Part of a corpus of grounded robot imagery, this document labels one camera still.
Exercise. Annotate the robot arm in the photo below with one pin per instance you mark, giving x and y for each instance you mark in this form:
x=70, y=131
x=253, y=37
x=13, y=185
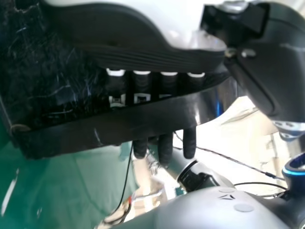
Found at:
x=214, y=210

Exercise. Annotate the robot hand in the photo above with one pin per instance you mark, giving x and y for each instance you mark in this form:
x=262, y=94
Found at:
x=133, y=35

